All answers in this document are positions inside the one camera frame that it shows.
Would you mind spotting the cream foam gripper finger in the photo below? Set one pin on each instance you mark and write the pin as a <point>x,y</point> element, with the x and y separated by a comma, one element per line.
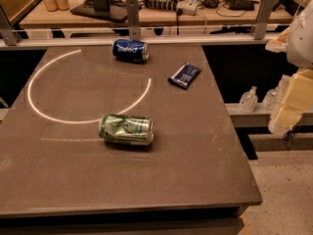
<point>296,98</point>

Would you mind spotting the green soda can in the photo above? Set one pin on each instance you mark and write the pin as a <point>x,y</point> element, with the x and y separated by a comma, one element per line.
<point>127,130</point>

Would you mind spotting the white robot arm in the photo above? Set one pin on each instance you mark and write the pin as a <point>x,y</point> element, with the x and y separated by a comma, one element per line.
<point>297,42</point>

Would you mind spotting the blue Pepsi can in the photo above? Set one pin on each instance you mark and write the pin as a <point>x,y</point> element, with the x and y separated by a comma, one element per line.
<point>130,50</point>

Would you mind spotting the clear plastic bottle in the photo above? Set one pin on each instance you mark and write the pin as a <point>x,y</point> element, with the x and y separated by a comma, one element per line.
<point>270,99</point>

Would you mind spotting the grey side shelf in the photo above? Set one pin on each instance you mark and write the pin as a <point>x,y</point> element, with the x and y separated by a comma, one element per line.
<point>259,117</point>

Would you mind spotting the clear sanitizer pump bottle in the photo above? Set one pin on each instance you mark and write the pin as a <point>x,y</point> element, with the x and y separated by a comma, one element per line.
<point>248,100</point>

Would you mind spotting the dark blue snack packet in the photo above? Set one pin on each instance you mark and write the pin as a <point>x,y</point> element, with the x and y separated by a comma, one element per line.
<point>184,76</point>

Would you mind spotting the black device on desk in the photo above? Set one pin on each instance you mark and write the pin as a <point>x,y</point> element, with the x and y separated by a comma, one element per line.
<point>245,5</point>

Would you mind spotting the white power adapter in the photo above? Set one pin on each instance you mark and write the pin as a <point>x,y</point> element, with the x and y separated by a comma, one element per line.
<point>188,8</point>

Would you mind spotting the black power strip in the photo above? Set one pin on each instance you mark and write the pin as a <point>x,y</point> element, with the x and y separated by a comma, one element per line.
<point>165,5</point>

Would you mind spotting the wooden back desk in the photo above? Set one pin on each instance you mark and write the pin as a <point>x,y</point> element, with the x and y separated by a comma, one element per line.
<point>39,17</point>

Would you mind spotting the black monitor stand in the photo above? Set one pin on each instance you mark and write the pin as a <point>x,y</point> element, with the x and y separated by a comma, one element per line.
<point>102,10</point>

